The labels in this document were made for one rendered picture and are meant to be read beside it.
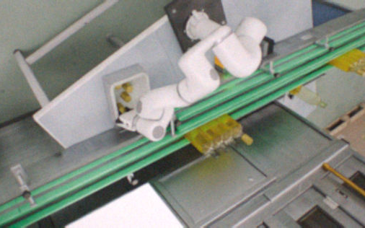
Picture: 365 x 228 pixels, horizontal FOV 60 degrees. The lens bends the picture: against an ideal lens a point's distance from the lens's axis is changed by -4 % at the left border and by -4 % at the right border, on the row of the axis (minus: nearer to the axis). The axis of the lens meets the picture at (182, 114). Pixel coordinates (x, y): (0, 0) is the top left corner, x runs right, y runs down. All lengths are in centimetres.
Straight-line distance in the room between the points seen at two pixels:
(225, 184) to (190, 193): 16
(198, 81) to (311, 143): 96
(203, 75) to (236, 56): 11
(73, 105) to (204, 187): 66
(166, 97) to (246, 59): 29
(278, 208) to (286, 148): 38
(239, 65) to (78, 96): 69
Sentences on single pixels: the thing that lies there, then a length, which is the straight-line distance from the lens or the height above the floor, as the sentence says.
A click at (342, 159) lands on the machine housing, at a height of 143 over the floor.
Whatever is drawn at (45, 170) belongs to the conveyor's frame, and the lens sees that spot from 146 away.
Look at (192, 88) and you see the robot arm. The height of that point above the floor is 121.
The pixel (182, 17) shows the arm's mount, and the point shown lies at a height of 78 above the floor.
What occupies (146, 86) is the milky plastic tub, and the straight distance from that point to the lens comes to 143.
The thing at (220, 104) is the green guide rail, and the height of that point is 92.
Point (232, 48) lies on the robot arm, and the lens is 101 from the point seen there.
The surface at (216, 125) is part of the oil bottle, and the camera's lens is 156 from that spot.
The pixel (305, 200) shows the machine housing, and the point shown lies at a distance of 157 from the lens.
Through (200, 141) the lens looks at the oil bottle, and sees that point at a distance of 148.
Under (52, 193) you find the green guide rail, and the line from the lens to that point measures 139.
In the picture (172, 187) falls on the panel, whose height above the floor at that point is 108.
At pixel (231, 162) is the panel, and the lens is 160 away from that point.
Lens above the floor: 191
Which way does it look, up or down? 41 degrees down
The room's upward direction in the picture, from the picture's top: 131 degrees clockwise
